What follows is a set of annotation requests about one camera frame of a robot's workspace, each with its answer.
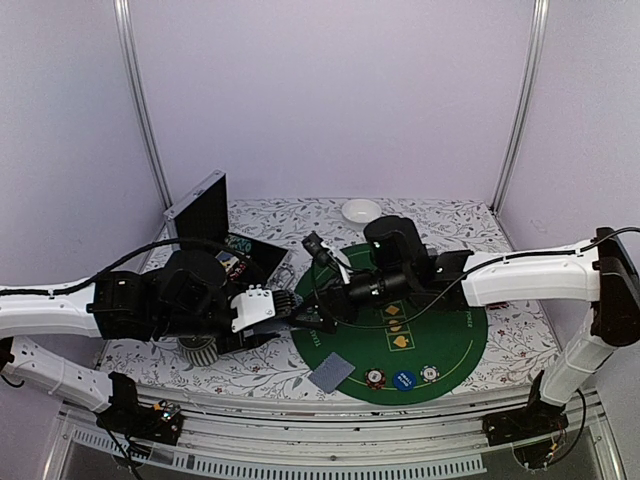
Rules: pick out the white ceramic bowl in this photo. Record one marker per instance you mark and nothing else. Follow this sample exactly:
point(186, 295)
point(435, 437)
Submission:
point(361, 211)

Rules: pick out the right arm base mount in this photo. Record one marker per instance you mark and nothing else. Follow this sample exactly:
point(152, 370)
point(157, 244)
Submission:
point(534, 419)

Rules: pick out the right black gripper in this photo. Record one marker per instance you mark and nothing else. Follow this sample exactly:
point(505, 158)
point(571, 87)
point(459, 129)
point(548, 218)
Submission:
point(324, 298)

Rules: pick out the blue small blind button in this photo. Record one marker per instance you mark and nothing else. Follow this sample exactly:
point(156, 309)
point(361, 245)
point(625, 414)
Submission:
point(404, 380)

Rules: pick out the aluminium poker chip case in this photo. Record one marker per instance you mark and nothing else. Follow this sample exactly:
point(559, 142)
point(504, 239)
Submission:
point(203, 213)

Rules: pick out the poker chips back row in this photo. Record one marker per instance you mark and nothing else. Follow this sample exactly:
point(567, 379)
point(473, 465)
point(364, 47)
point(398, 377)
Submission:
point(239, 243)

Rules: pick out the aluminium frame post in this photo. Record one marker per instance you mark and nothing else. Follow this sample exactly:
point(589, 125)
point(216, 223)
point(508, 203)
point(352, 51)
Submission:
point(125, 31)
point(533, 56)

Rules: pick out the round green poker mat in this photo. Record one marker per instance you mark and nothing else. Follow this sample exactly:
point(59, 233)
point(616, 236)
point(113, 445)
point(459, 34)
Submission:
point(452, 340)

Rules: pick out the striped ceramic mug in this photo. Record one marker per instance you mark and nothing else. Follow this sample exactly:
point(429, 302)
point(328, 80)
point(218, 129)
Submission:
point(198, 351)

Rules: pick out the red chip stack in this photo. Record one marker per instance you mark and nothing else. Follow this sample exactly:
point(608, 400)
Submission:
point(375, 378)

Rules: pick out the left aluminium frame post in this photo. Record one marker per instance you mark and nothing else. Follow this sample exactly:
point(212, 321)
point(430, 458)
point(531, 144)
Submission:
point(125, 31)

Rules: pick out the white chip stack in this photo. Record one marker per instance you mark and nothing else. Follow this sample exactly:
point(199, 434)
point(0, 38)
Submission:
point(430, 374)

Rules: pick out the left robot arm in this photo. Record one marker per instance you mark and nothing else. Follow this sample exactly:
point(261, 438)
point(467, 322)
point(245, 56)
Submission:
point(192, 295)

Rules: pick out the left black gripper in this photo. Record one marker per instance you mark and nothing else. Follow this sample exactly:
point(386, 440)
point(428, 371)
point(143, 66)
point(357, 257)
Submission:
point(227, 347)

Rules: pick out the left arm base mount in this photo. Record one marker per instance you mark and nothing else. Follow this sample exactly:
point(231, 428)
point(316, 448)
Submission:
point(161, 423)

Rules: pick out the blue playing card deck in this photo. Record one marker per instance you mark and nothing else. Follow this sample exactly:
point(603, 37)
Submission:
point(275, 327)

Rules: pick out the dealt blue playing card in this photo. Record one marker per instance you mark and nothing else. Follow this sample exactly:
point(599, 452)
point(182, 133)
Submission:
point(331, 372)

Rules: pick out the right aluminium frame post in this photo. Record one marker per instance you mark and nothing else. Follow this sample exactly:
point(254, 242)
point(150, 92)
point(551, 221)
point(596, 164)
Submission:
point(533, 56)

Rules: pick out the red black triangle button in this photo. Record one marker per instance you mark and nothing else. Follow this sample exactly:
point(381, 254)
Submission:
point(496, 306)

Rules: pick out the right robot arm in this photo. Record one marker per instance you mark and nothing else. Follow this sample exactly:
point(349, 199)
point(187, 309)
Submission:
point(597, 271)

